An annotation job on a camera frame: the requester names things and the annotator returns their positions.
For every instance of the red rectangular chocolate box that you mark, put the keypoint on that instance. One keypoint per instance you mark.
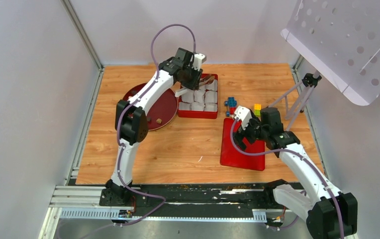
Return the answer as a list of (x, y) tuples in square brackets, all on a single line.
[(202, 103)]

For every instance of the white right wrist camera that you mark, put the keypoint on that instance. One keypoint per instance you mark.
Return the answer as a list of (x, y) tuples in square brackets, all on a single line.
[(242, 114)]

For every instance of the red box lid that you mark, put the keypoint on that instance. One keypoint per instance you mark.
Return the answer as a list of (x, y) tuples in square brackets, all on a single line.
[(231, 157)]

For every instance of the blue red toy car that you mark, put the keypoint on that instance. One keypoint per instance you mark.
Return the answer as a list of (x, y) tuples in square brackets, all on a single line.
[(231, 105)]

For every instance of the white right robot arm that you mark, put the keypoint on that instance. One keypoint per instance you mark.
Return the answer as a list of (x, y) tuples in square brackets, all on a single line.
[(328, 212)]

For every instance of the yellow green toy block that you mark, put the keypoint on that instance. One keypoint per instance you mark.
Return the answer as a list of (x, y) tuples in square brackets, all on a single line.
[(257, 109)]

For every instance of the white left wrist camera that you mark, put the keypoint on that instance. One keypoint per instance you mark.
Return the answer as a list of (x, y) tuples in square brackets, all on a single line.
[(198, 60)]

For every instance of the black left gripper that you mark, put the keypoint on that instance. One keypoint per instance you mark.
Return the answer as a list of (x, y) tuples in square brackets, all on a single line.
[(194, 85)]

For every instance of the wooden metal food tongs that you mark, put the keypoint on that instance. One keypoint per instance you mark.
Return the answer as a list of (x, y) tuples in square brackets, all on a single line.
[(208, 79)]

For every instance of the perforated white light panel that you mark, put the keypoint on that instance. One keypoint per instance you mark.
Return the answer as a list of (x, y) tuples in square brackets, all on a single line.
[(341, 40)]

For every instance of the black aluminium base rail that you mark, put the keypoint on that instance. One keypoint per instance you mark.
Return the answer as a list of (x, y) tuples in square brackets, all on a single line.
[(238, 202)]

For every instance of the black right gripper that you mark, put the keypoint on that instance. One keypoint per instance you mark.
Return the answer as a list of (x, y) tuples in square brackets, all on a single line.
[(242, 132)]

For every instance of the round dark red tray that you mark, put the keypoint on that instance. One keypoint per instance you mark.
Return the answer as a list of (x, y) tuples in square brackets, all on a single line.
[(165, 108)]

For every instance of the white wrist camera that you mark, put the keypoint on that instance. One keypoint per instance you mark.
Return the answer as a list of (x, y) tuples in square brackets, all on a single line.
[(242, 114), (198, 60)]

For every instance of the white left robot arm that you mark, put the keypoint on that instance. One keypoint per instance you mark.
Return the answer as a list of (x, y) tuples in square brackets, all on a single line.
[(132, 125)]

